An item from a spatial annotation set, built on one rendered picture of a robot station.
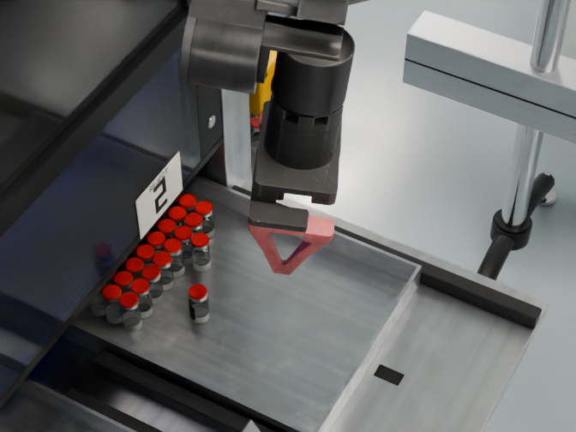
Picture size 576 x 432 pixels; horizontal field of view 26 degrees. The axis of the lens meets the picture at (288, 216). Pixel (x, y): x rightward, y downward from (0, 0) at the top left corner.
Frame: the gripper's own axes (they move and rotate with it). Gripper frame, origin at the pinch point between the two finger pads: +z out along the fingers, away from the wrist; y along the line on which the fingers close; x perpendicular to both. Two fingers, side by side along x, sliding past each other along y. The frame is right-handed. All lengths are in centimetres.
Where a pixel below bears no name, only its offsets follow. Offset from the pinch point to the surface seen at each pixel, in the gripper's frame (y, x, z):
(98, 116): -13.3, -18.3, 2.3
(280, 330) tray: -15.0, 2.2, 31.9
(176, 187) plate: -24.0, -11.3, 20.6
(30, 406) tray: -3.2, -23.4, 35.5
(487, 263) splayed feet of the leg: -95, 46, 100
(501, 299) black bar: -19.4, 26.5, 27.1
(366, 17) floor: -186, 22, 110
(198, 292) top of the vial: -15.9, -7.4, 28.4
